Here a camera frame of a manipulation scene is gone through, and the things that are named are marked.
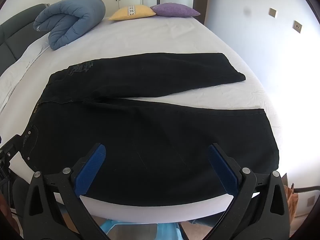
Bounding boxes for brown paper bag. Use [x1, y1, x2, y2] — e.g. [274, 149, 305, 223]
[282, 172, 300, 219]

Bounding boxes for light blue plastic stool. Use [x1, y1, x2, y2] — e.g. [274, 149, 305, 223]
[99, 217, 187, 240]

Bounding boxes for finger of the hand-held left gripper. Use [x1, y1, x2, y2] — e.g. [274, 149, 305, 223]
[0, 134, 27, 188]

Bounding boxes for yellow pillow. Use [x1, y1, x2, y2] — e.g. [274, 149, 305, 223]
[108, 4, 157, 21]

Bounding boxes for grey padded headboard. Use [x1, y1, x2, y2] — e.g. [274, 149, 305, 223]
[0, 3, 50, 77]

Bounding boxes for dark wooden door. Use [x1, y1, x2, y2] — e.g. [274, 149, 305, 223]
[193, 0, 216, 26]

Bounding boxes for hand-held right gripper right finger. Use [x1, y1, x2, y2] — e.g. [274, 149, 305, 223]
[207, 143, 294, 240]

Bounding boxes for bed with white sheet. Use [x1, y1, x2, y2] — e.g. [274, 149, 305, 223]
[0, 15, 288, 228]

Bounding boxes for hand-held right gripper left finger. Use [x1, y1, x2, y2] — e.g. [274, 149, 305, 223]
[22, 143, 110, 240]

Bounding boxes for blue folded duvet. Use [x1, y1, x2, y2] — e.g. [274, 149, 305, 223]
[33, 0, 106, 50]

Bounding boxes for black pants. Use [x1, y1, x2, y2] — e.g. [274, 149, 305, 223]
[21, 52, 280, 207]

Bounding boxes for purple pillow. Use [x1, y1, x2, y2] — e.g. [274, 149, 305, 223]
[150, 2, 201, 17]

